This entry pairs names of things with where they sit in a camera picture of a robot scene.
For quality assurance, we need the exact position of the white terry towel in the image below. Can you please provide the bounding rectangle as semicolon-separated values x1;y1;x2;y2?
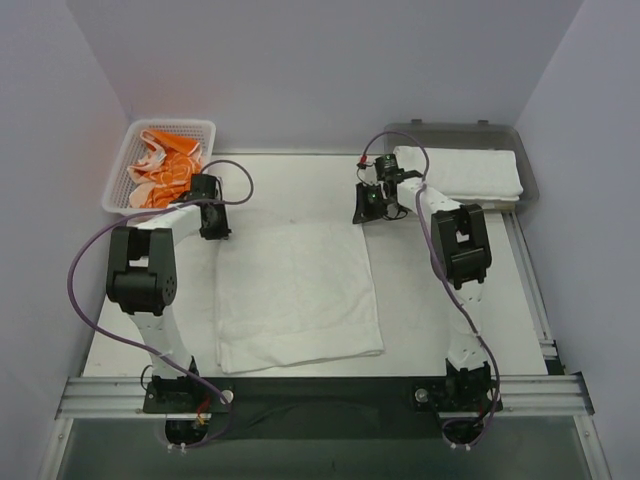
425;148;524;203

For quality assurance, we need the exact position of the white towels pile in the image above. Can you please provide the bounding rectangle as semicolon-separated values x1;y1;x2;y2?
214;222;385;374

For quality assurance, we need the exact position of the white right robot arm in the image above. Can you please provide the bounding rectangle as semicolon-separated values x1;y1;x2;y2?
352;154;494;377

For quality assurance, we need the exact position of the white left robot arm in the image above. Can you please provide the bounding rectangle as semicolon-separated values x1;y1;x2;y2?
106;174;231;403

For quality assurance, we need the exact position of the orange cloth in basket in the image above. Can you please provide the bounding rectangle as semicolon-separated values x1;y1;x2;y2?
127;129;202;209

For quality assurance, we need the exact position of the white plastic mesh basket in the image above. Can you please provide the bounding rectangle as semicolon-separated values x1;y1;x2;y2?
102;119;216;215

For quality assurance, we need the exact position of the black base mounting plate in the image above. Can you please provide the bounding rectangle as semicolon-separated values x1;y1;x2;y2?
142;376;503;444

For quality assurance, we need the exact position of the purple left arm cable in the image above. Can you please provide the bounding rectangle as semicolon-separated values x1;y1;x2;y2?
67;159;255;449

